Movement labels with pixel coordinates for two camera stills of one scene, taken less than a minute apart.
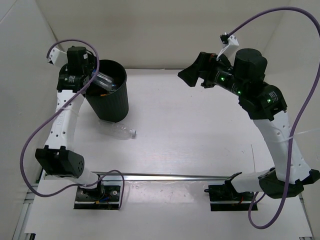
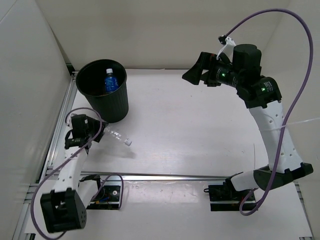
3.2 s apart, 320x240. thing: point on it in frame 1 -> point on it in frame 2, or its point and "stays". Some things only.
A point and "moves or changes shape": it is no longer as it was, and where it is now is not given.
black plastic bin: x=110 y=106 stays
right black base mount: x=225 y=198 stays
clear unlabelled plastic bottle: x=115 y=129 moves or changes shape
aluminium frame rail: x=132 y=176 stays
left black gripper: x=91 y=61 -> x=93 y=122
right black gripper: x=205 y=65 stays
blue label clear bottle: x=102 y=80 -> x=111 y=82
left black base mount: x=106 y=196 stays
